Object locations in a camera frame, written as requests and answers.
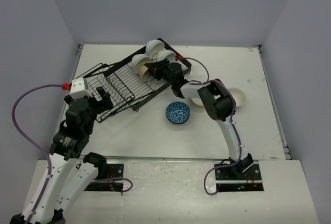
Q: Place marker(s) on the pale blue bowl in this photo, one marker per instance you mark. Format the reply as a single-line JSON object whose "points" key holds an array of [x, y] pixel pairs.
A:
{"points": [[138, 61], [154, 47], [166, 54]]}

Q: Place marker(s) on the red patterned white bowl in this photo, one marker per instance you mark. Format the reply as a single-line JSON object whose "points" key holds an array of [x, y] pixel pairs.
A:
{"points": [[177, 112]]}

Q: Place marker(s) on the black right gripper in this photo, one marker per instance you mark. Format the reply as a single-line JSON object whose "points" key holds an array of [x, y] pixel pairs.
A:
{"points": [[155, 69]]}

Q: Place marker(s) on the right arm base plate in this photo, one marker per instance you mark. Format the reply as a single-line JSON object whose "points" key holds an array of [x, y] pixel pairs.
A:
{"points": [[250, 180]]}

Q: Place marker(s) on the black wire dish rack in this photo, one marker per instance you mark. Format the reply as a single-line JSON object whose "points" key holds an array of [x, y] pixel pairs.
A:
{"points": [[125, 87]]}

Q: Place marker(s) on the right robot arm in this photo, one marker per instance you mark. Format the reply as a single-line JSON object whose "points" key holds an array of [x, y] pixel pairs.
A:
{"points": [[218, 103]]}

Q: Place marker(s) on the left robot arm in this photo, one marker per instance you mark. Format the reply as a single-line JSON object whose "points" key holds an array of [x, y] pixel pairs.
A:
{"points": [[54, 197]]}

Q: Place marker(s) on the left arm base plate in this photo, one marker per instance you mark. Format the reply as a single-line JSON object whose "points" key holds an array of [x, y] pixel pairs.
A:
{"points": [[113, 170]]}

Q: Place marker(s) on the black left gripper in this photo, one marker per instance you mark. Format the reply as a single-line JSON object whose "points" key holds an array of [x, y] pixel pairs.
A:
{"points": [[105, 102]]}

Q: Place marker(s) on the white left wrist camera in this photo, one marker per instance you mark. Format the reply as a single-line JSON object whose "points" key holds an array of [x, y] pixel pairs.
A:
{"points": [[79, 88]]}

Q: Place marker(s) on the beige bowl colourful flower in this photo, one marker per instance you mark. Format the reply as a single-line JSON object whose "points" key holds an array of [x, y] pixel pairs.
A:
{"points": [[238, 95]]}

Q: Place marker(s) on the beige bowl brown motif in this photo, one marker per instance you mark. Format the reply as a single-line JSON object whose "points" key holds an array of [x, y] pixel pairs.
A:
{"points": [[143, 73]]}

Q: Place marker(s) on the plain beige bowl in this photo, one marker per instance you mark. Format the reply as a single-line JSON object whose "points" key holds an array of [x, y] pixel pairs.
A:
{"points": [[198, 102]]}

